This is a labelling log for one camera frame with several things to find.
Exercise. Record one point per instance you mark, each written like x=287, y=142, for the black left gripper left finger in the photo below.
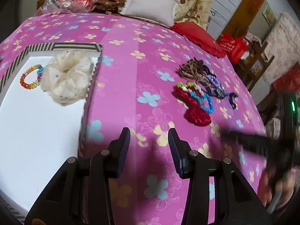
x=61, y=201

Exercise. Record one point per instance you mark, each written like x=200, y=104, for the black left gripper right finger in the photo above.
x=235, y=200

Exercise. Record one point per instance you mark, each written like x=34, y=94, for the navy striped ribbon bow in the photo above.
x=220, y=93

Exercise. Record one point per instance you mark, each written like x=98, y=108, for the dark red scrunchie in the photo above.
x=194, y=114

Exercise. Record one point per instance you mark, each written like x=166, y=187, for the leopard print hair bow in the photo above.
x=196, y=70

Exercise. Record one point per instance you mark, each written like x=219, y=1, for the cream dotted scrunchie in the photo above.
x=67, y=75

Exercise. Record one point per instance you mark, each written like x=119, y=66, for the person's right hand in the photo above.
x=277, y=197

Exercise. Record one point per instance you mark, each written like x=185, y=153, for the wooden chair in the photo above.
x=251, y=69

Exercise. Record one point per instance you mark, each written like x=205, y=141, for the white striped storage box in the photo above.
x=37, y=133

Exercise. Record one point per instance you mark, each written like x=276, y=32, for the red shopping bag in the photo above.
x=233, y=47

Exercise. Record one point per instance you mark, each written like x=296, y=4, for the red cushion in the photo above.
x=199, y=37

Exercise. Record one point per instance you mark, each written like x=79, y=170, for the pink floral bed blanket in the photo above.
x=133, y=89

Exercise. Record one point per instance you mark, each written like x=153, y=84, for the white pillow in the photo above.
x=157, y=11

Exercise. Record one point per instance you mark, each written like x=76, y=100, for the clear plastic bag pile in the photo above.
x=70, y=6

